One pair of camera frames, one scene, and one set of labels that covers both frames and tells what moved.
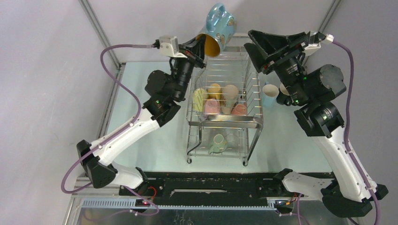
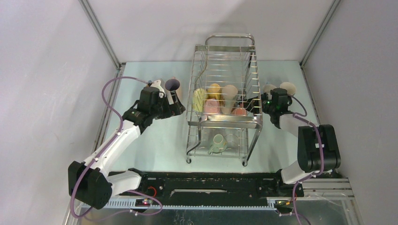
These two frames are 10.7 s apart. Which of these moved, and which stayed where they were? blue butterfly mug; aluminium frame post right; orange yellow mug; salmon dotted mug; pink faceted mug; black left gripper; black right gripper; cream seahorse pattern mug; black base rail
Moved: black left gripper; black right gripper; blue butterfly mug
Stayed: orange yellow mug; salmon dotted mug; pink faceted mug; black base rail; aluminium frame post right; cream seahorse pattern mug
